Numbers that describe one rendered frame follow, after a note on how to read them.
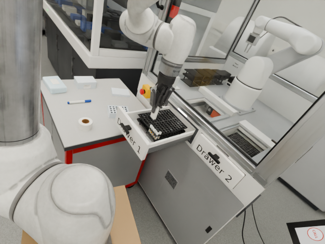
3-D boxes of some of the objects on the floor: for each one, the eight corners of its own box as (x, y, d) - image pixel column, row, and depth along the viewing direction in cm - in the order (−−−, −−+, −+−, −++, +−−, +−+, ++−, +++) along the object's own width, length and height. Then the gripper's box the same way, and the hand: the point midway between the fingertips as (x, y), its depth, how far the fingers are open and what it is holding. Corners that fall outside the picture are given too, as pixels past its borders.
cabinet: (184, 266, 131) (247, 209, 86) (119, 159, 187) (137, 89, 141) (249, 205, 190) (307, 153, 144) (185, 138, 246) (213, 84, 200)
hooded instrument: (82, 142, 189) (101, -126, 87) (42, 60, 289) (29, -109, 187) (170, 122, 264) (237, -35, 162) (114, 62, 364) (133, -58, 262)
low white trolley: (65, 222, 130) (64, 147, 87) (44, 157, 164) (36, 80, 120) (136, 189, 166) (161, 125, 123) (107, 142, 200) (119, 78, 156)
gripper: (161, 77, 71) (145, 125, 85) (184, 77, 79) (167, 120, 93) (150, 68, 75) (137, 114, 89) (174, 68, 83) (158, 111, 97)
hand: (155, 112), depth 89 cm, fingers closed
